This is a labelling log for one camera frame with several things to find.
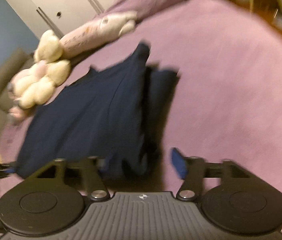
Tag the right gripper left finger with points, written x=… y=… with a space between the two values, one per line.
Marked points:
x=53 y=198

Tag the dark navy zip jacket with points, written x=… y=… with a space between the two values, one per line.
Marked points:
x=112 y=115

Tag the pink plush with grey feet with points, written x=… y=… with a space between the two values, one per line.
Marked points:
x=16 y=114

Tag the yellow flower plush cushion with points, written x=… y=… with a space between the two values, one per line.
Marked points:
x=37 y=84

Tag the white wardrobe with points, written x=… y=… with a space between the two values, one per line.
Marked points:
x=62 y=16

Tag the purple bed sheet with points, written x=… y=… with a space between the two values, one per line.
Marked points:
x=226 y=105

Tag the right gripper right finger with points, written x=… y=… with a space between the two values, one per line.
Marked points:
x=229 y=196

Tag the pink long bunny plush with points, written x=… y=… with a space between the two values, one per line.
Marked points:
x=96 y=33

